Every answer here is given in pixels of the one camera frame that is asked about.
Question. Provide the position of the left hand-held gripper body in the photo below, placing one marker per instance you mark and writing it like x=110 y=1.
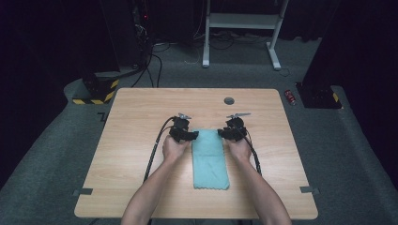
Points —
x=180 y=128

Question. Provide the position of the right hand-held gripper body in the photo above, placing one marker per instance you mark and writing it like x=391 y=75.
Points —
x=236 y=128

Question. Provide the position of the teal cloth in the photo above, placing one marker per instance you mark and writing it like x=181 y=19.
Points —
x=209 y=159

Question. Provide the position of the person's left hand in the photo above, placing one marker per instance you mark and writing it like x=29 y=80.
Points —
x=173 y=150

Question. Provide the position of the person's right hand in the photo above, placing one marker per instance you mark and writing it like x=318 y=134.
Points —
x=239 y=150

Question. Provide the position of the grey round table grommet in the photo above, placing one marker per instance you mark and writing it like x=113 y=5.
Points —
x=229 y=101

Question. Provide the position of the red can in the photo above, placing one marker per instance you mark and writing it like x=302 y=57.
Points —
x=290 y=97

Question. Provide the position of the black yellow striped stand base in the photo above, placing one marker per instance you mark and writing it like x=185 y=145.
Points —
x=100 y=89

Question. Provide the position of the grey tape strip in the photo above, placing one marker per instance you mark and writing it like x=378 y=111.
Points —
x=83 y=191
x=309 y=190

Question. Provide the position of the dark equipment rack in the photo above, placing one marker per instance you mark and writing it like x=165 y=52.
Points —
x=142 y=31

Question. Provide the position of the white metal desk frame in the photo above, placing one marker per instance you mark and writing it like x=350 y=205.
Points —
x=242 y=21

